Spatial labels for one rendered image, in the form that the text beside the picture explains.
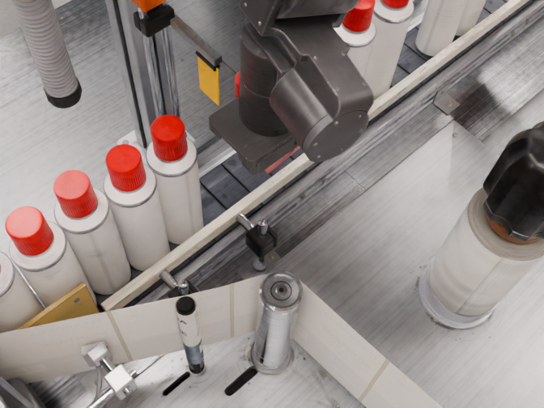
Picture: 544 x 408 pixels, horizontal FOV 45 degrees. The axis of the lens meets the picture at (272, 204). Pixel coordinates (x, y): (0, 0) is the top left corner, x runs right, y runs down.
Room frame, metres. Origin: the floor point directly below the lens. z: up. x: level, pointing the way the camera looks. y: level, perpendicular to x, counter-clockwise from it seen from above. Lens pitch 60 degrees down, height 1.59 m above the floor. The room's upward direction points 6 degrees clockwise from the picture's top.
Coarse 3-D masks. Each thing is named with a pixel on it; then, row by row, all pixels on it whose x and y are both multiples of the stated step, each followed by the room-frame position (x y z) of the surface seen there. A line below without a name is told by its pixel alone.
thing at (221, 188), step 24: (504, 0) 0.82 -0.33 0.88; (408, 48) 0.70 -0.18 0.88; (408, 72) 0.65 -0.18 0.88; (408, 96) 0.62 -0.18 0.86; (216, 168) 0.45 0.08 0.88; (240, 168) 0.46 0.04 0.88; (312, 168) 0.48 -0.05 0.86; (216, 192) 0.42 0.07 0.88; (240, 192) 0.42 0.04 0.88; (216, 216) 0.38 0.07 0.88; (216, 240) 0.35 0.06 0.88
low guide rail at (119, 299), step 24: (528, 0) 0.81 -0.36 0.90; (480, 24) 0.73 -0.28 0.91; (456, 48) 0.67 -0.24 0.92; (432, 72) 0.64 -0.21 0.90; (384, 96) 0.57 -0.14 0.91; (288, 168) 0.44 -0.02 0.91; (264, 192) 0.41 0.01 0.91; (192, 240) 0.33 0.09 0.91; (168, 264) 0.30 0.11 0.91; (144, 288) 0.27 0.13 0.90
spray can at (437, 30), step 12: (432, 0) 0.70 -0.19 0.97; (444, 0) 0.69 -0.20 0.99; (456, 0) 0.68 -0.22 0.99; (468, 0) 0.69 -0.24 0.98; (432, 12) 0.69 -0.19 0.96; (444, 12) 0.68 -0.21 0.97; (456, 12) 0.68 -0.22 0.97; (432, 24) 0.69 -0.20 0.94; (444, 24) 0.68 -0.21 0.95; (456, 24) 0.69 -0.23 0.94; (420, 36) 0.70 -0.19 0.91; (432, 36) 0.68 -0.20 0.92; (444, 36) 0.68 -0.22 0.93; (420, 48) 0.69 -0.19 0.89; (432, 48) 0.68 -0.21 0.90; (444, 48) 0.69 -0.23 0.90
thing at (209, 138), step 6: (414, 0) 0.71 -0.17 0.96; (420, 0) 0.72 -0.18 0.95; (210, 132) 0.45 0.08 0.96; (198, 138) 0.44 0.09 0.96; (204, 138) 0.44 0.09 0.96; (210, 138) 0.44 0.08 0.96; (216, 138) 0.45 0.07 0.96; (198, 144) 0.43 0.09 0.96; (204, 144) 0.43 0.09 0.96; (210, 144) 0.44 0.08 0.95; (198, 150) 0.43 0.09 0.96; (204, 150) 0.43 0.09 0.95
